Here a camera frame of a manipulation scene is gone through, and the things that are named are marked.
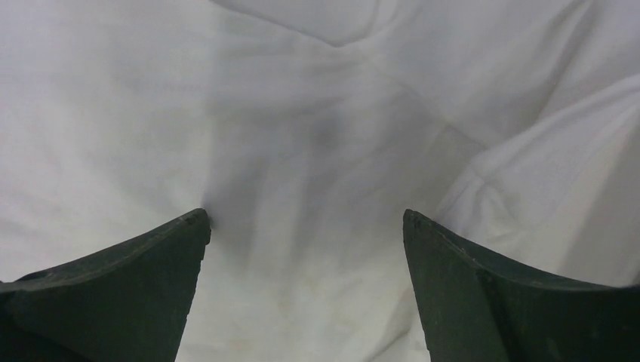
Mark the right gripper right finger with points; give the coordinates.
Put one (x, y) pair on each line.
(478, 305)

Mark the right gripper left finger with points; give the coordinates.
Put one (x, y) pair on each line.
(128, 302)

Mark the white t-shirt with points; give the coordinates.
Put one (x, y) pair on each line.
(306, 129)

